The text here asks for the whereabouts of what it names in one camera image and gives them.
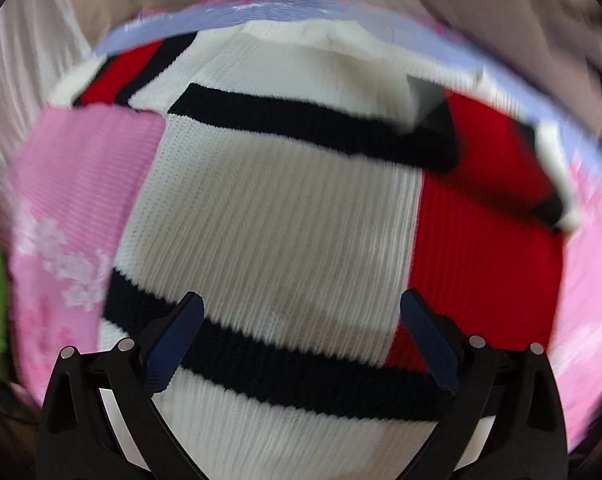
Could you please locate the white striped fabric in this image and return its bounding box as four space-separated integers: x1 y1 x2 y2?
0 0 90 198

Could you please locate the pink floral bed sheet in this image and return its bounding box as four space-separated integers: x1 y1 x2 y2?
8 0 602 453

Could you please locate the white red black knit sweater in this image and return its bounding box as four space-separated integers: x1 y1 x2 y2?
37 20 578 479

